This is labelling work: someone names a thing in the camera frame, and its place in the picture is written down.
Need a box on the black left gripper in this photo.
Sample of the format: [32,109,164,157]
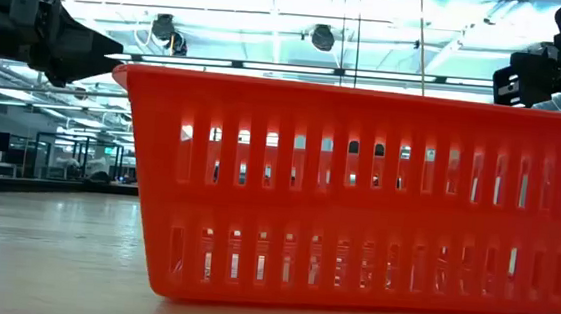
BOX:
[0,0,129,93]

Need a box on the black aluminium table frame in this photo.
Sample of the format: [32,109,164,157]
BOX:
[0,173,140,207]

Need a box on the red plastic slotted basket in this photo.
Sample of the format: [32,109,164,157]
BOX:
[94,62,561,314]

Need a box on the black ceiling spotlight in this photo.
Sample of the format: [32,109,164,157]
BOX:
[148,11,191,58]
[309,23,338,54]

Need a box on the black hanging cable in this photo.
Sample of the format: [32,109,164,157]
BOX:
[350,0,365,90]

